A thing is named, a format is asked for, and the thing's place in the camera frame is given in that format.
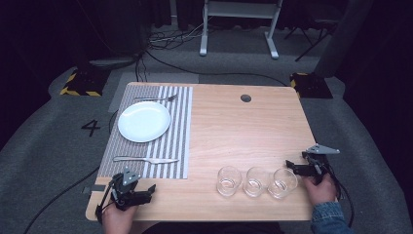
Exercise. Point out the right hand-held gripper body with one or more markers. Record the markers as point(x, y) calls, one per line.
point(317, 162)

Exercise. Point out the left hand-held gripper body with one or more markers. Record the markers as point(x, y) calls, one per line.
point(125, 190)

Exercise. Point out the clear drinking glass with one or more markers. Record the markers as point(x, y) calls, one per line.
point(281, 184)
point(255, 182)
point(228, 182)

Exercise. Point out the person's right hand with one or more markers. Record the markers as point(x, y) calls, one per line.
point(320, 192)

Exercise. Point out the person's left hand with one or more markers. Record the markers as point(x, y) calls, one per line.
point(117, 219)

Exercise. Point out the silver table knife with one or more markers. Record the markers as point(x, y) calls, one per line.
point(142, 159)

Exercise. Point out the grey tape strip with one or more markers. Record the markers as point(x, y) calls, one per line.
point(94, 188)

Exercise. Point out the grey white striped placemat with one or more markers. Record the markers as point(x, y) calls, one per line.
point(175, 143)

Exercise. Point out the white round plate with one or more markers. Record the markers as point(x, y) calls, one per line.
point(143, 121)

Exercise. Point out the person's dark lap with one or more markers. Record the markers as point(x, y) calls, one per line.
point(211, 228)

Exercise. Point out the black yellow striped base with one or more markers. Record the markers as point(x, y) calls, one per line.
point(85, 83)
point(311, 85)

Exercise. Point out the silver fork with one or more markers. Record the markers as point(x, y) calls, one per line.
point(156, 97)

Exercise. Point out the black tripod stand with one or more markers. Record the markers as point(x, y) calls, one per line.
point(311, 35)

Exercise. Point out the grey curtain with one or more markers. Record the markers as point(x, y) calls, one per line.
point(344, 35)

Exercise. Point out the white metal stand frame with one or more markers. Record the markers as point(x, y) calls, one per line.
point(240, 9)

